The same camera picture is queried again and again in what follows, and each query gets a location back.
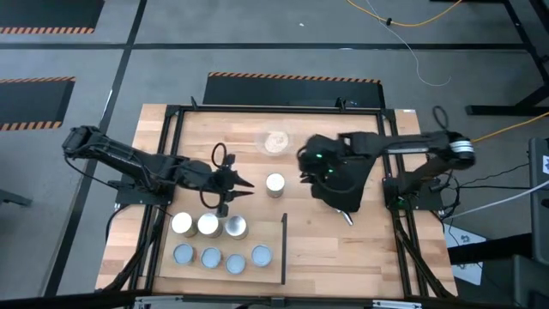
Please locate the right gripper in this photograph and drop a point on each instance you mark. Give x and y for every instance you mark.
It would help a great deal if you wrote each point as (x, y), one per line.
(321, 159)

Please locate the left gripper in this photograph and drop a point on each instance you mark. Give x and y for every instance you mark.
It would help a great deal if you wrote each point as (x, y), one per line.
(210, 180)

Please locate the short yellow label can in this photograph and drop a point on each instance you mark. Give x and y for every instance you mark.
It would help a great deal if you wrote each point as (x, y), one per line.
(275, 182)

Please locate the green label tin can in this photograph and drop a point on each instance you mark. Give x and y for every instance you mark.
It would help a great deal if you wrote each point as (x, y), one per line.
(236, 226)

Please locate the black oven mitt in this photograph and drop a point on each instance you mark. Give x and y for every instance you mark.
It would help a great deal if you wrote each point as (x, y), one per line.
(351, 193)

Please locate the olive label tin can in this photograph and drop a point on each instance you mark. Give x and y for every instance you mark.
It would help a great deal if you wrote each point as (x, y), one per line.
(182, 222)

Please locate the red mixed fruit can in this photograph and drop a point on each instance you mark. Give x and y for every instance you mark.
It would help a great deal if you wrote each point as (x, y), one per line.
(261, 256)

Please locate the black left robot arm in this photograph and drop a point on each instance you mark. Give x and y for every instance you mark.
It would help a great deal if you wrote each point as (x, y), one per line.
(128, 159)

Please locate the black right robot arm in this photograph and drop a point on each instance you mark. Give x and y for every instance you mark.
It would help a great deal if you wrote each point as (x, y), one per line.
(407, 146)

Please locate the black shelf divider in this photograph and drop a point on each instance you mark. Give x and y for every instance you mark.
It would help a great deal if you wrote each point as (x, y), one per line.
(284, 249)

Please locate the clear bowl of grain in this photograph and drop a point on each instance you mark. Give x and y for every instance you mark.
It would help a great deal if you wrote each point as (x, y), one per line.
(275, 142)

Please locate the silver metal knife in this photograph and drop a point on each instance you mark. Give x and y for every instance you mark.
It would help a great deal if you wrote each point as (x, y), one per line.
(348, 219)

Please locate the black hazard-striped floor mat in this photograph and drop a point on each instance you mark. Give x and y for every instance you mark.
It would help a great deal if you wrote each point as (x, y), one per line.
(47, 13)
(291, 92)
(30, 103)

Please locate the silver aluminium extrusion bar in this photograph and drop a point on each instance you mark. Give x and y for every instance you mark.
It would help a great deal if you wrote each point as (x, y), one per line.
(158, 302)
(399, 304)

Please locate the white printed paper sheet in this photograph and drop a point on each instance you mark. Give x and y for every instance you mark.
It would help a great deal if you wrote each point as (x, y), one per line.
(461, 238)

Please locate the black metal stand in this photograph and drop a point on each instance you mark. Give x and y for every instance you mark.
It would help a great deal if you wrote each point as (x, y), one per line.
(484, 110)

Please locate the grey metal leg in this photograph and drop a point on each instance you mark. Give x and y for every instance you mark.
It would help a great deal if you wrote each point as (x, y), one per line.
(15, 198)

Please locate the black furniture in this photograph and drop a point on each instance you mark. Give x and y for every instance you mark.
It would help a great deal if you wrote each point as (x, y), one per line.
(514, 283)

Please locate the grey cabinet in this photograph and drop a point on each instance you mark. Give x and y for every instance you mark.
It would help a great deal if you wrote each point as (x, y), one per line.
(540, 206)

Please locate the black aluminium table frame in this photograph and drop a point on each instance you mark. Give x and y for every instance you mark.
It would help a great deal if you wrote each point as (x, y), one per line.
(279, 110)

